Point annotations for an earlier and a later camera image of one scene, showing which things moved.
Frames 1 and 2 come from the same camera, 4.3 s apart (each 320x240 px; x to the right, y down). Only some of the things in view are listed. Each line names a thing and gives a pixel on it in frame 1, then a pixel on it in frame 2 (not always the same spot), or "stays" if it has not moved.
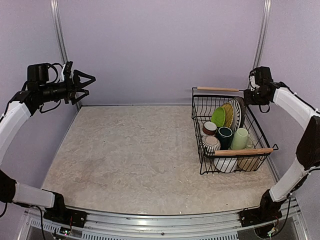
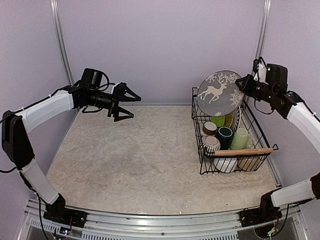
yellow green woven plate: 229,114 stays
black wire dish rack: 228,137 stays
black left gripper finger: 81,79 to 126,98
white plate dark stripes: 237,114 stays
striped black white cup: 209,144 stays
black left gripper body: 66,91 to 114,101
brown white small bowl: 209,128 stays
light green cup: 239,139 stays
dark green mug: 225,135 stays
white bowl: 226,165 stays
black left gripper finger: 79,95 to 117,118
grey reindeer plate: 243,111 to 218,94
